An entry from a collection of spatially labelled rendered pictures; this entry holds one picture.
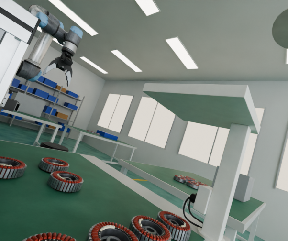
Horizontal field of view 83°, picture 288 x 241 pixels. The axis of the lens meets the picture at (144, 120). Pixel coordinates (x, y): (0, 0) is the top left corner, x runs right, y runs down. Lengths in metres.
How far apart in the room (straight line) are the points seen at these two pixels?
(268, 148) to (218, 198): 3.73
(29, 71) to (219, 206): 1.46
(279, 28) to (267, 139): 3.64
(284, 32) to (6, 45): 0.88
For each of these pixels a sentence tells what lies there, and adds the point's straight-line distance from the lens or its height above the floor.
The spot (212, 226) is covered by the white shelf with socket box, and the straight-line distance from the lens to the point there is 0.71.
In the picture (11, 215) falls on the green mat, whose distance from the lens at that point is 0.49.
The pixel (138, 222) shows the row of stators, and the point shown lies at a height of 0.79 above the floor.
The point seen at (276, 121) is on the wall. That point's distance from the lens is 4.52.
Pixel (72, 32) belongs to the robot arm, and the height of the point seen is 1.45.
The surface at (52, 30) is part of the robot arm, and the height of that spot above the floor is 1.43.
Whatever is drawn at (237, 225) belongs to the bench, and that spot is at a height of 0.73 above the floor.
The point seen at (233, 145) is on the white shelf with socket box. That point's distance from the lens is 0.69.
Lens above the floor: 0.99
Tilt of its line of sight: 7 degrees up
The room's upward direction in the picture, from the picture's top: 19 degrees clockwise
